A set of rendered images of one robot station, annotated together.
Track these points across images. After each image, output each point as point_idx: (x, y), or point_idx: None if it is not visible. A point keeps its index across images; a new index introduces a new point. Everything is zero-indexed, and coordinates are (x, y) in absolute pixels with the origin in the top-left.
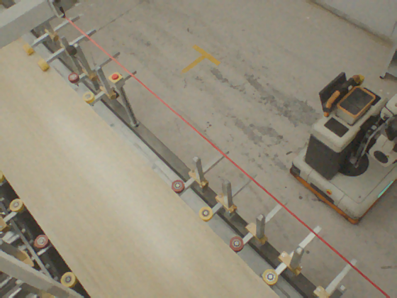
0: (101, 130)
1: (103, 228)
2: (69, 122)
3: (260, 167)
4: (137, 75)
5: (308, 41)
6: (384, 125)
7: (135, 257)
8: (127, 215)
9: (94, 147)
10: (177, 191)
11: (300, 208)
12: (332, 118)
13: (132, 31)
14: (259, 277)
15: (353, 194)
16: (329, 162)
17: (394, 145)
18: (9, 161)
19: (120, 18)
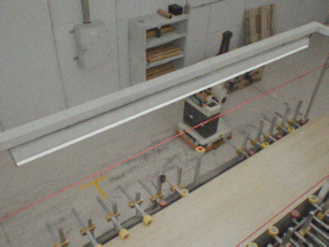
0: (214, 184)
1: (280, 183)
2: (205, 202)
3: (194, 167)
4: (96, 229)
5: (105, 131)
6: (233, 77)
7: (294, 170)
8: (271, 173)
9: (228, 187)
10: (254, 152)
11: (220, 156)
12: (207, 104)
13: (38, 231)
14: (292, 131)
15: (223, 127)
16: (217, 121)
17: (228, 87)
18: (239, 239)
19: (12, 241)
